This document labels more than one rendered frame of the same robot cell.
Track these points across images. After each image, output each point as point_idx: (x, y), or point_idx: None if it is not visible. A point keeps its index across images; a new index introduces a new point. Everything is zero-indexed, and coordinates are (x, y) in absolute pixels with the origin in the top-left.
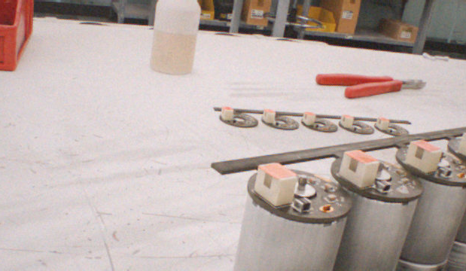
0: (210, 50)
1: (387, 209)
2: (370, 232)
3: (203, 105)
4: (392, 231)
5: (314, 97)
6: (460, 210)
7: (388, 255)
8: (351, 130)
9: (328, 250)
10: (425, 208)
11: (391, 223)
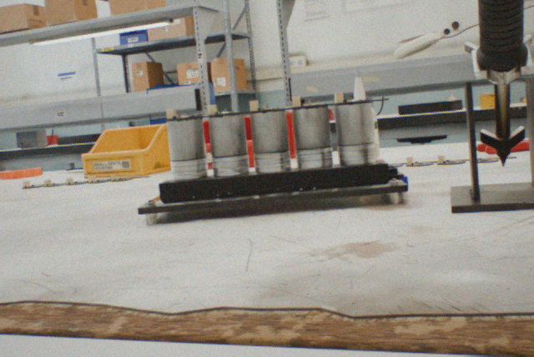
0: (421, 149)
1: (214, 120)
2: (213, 131)
3: None
4: (220, 129)
5: (454, 157)
6: (268, 124)
7: (223, 140)
8: (440, 163)
9: (183, 132)
10: (253, 126)
11: (218, 126)
